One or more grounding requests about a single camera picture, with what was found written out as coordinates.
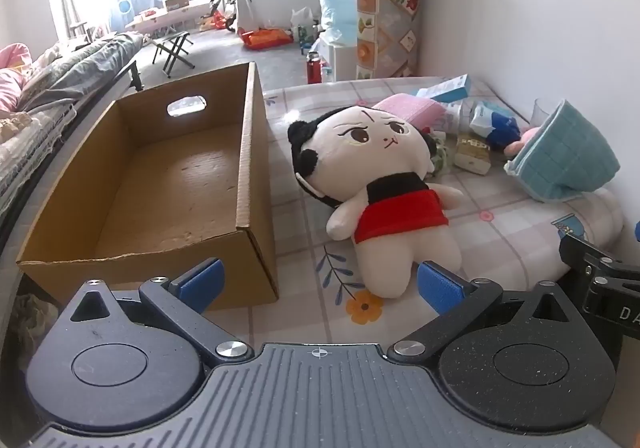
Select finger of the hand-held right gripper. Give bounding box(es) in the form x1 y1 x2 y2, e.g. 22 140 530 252
559 232 640 281

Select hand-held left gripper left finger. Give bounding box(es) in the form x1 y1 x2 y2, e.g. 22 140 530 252
60 258 253 364

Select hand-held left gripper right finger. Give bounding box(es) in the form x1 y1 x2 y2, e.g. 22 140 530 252
387 260 581 366

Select brown cardboard box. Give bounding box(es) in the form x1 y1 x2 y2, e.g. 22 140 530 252
15 60 280 314

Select green scrunchie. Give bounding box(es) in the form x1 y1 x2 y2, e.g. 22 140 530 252
425 128 453 176

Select black-haired plush doll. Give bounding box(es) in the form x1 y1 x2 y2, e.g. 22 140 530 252
287 104 465 299

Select light blue quilted cloth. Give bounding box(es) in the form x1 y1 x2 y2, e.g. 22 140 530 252
504 99 621 203

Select small pink plush toy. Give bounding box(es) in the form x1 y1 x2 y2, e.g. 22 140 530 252
504 125 543 156

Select yellow tissue pack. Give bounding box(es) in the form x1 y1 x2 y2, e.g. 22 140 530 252
454 133 493 175

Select clear glass cup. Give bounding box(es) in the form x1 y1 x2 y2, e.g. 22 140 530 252
530 98 553 129

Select blue white tissue pack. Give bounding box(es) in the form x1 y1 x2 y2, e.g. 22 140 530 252
470 100 523 151

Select white blue carton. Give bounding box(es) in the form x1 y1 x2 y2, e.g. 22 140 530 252
440 100 473 135

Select pink towel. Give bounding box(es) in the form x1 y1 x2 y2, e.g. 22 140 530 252
375 92 448 134

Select teal flat box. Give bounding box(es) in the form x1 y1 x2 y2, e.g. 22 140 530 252
416 74 473 103

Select black folding stool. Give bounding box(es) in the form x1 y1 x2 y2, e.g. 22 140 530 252
150 30 195 78

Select red thermos bottle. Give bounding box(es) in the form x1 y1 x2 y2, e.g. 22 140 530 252
306 50 323 84

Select white cabinet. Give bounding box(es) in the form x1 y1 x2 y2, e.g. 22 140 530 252
320 35 358 81

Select grey sofa bed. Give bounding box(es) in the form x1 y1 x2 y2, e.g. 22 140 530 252
0 33 146 229

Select low white table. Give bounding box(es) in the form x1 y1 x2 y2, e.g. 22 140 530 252
125 0 216 34

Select child tricycle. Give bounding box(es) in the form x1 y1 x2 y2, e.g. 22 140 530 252
199 0 238 33

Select white plastic bag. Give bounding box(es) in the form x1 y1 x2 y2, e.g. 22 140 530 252
291 7 321 41

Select pink blanket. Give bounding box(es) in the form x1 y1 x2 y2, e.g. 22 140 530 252
0 43 33 114

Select rolled patterned mat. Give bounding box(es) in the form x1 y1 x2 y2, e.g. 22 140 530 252
356 0 423 79

